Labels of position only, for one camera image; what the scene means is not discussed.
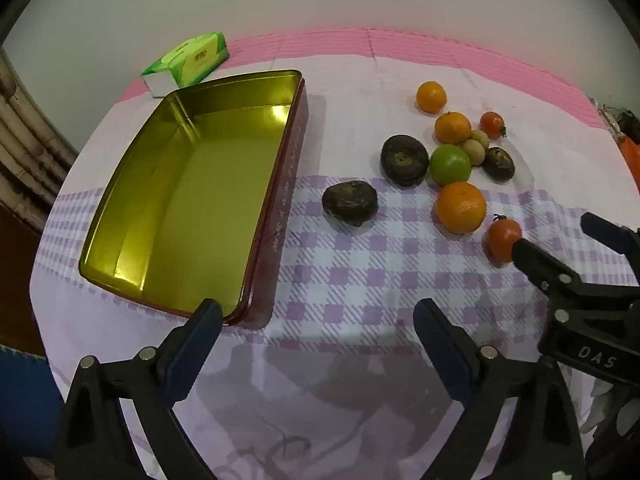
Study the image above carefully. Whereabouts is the large red tomato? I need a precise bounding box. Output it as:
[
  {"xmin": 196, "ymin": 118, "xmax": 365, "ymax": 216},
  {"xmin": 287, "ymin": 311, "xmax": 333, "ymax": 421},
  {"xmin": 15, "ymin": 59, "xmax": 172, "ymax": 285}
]
[{"xmin": 486, "ymin": 214, "xmax": 523, "ymax": 263}]

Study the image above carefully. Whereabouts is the large orange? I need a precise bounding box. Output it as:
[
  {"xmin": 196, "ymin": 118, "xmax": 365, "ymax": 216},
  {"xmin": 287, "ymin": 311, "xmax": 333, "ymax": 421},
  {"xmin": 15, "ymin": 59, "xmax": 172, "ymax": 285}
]
[{"xmin": 435, "ymin": 182, "xmax": 487, "ymax": 235}]

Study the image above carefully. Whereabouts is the small red tomato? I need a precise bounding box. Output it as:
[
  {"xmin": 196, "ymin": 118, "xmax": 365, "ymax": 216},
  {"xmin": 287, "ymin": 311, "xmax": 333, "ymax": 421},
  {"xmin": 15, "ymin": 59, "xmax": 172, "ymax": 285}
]
[{"xmin": 480, "ymin": 110, "xmax": 506, "ymax": 140}]

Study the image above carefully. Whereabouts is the large dark fruit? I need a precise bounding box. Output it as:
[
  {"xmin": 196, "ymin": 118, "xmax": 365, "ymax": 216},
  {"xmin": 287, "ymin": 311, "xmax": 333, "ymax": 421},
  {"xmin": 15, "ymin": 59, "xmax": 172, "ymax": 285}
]
[{"xmin": 380, "ymin": 134, "xmax": 430, "ymax": 188}]

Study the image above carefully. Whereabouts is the orange object at edge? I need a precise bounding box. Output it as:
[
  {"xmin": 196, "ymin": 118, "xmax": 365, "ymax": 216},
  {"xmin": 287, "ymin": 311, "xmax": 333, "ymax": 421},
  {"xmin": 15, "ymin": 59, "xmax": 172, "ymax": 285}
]
[{"xmin": 608, "ymin": 108, "xmax": 640, "ymax": 186}]

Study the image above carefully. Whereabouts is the front longan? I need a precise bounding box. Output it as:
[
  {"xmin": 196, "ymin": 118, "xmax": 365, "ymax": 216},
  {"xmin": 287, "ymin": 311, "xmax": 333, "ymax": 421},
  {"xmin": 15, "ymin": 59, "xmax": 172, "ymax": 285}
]
[{"xmin": 461, "ymin": 139, "xmax": 486, "ymax": 167}]

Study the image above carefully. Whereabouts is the longan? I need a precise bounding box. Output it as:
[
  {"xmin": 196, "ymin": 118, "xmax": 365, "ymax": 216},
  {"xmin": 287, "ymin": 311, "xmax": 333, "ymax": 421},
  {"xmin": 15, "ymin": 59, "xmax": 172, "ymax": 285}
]
[
  {"xmin": 461, "ymin": 139, "xmax": 486, "ymax": 167},
  {"xmin": 471, "ymin": 130, "xmax": 490, "ymax": 150}
]

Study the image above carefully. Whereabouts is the green tomato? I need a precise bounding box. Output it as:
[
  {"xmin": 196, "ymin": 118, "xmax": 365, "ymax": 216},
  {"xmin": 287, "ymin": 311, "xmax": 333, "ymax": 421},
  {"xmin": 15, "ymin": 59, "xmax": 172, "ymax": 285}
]
[{"xmin": 428, "ymin": 144, "xmax": 472, "ymax": 186}]

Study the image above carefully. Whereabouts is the back longan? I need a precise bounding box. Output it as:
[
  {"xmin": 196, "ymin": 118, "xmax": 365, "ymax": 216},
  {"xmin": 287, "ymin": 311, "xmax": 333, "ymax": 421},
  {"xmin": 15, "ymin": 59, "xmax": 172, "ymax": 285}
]
[{"xmin": 471, "ymin": 130, "xmax": 490, "ymax": 150}]

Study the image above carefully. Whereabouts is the pink purple checked tablecloth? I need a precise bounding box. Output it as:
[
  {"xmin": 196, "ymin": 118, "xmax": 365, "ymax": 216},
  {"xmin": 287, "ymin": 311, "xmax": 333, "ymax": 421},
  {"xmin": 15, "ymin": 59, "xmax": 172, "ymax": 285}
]
[{"xmin": 28, "ymin": 27, "xmax": 640, "ymax": 480}]

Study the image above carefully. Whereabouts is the middle orange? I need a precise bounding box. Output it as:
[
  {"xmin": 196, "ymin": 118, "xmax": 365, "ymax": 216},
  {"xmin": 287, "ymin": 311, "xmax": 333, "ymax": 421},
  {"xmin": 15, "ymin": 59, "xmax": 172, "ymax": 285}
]
[{"xmin": 434, "ymin": 112, "xmax": 472, "ymax": 144}]

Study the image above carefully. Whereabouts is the far small orange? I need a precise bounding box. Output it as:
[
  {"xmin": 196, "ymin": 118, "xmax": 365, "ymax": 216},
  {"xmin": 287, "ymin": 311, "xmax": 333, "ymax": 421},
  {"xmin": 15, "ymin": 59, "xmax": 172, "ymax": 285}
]
[{"xmin": 416, "ymin": 81, "xmax": 448, "ymax": 114}]

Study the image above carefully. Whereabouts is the gold and red toffee tin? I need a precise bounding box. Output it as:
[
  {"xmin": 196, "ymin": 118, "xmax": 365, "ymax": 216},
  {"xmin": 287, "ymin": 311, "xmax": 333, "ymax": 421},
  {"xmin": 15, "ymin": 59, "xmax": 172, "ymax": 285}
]
[{"xmin": 78, "ymin": 70, "xmax": 309, "ymax": 330}]

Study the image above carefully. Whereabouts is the beige patterned curtain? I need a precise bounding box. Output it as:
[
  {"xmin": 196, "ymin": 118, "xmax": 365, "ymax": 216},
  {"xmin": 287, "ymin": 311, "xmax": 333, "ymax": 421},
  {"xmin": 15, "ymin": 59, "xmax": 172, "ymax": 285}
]
[{"xmin": 0, "ymin": 54, "xmax": 77, "ymax": 232}]

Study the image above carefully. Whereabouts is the green tissue pack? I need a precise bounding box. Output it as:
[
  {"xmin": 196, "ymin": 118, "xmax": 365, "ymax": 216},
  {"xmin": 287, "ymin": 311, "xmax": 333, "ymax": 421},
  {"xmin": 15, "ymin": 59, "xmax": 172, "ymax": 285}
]
[{"xmin": 141, "ymin": 32, "xmax": 229, "ymax": 98}]

